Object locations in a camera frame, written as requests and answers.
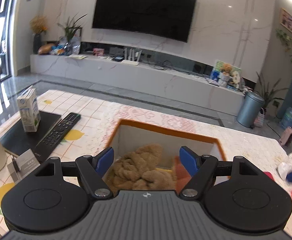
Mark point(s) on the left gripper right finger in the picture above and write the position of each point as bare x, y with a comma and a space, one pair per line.
202, 171

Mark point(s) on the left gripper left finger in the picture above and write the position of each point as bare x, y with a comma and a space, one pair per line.
91, 171

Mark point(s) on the clear gift bag with ribbon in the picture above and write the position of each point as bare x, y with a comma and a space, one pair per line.
285, 167

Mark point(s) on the brown shaped sponge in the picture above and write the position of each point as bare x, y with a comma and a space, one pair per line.
180, 175

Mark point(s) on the brown plush toy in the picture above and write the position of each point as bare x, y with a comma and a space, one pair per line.
136, 170

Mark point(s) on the yellow microfiber cloth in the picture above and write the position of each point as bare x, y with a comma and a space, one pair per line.
164, 170

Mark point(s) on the red capsule dispenser box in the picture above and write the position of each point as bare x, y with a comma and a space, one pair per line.
269, 175

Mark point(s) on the orange cardboard storage box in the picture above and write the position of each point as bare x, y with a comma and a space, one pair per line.
130, 135

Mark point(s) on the black remote control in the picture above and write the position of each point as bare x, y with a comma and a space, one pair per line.
50, 141

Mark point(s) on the blue water jug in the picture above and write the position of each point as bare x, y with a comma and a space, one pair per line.
287, 119

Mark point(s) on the pink woven basket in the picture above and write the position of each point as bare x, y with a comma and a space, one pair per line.
258, 122

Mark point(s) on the grey pedal trash bin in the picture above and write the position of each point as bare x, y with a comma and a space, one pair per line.
250, 108

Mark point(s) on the marble TV console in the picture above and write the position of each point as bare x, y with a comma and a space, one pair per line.
169, 84

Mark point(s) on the black notebook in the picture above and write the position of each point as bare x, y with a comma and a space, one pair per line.
16, 141

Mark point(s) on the tall potted floor plant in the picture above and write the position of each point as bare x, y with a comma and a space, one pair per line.
266, 92

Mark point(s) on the small milk carton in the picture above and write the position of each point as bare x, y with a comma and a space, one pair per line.
28, 109

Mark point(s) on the teddy bear on console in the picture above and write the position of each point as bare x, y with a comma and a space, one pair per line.
224, 75

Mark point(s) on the white wifi router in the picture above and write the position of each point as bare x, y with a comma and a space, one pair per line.
131, 56

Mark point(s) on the green plant in glass vase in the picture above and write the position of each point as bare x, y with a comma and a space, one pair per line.
70, 28

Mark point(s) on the dried flowers in vase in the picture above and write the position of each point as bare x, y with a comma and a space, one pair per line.
38, 26

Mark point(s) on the framed wall picture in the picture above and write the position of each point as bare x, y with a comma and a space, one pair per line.
286, 19

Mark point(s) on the black wall television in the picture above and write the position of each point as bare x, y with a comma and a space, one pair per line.
165, 18

